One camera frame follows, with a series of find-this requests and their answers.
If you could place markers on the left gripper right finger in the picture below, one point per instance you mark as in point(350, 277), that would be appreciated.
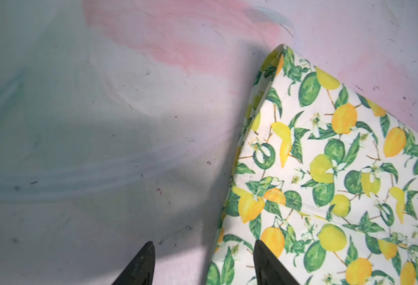
point(269, 270)

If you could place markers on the yellow lemon print skirt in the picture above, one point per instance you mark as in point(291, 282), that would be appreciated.
point(324, 177)

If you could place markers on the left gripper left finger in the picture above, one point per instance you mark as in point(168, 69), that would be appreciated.
point(140, 270)

